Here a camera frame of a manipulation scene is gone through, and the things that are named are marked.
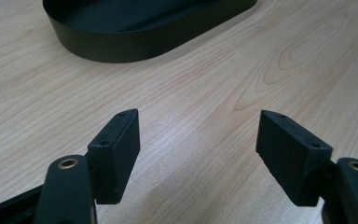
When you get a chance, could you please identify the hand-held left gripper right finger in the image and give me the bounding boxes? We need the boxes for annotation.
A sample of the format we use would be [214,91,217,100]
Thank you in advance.
[255,109,334,207]

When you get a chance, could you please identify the black key rack with tray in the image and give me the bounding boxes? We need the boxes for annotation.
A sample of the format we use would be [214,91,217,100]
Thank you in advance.
[42,0,258,64]

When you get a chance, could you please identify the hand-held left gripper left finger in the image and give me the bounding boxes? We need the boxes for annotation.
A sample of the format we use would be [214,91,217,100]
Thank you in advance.
[87,108,141,205]

